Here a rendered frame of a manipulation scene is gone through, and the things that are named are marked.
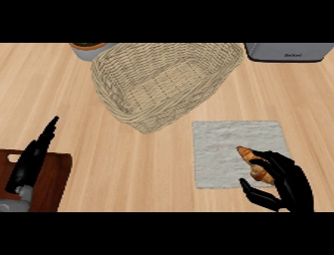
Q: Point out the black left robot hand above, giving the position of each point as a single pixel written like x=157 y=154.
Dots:
x=32 y=158

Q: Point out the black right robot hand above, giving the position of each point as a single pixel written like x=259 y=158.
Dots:
x=287 y=186

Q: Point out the golden brown croissant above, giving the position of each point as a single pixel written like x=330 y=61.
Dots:
x=253 y=162

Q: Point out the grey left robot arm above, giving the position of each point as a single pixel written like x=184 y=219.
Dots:
x=11 y=202

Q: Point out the white fabric placemat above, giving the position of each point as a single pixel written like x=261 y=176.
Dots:
x=233 y=149

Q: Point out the beige wicker basket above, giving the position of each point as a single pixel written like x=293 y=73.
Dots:
x=160 y=83

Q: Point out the grey pot with orange rim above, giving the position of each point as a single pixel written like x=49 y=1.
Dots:
x=89 y=50

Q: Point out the grey toaster appliance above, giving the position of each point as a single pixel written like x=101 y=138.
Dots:
x=289 y=51

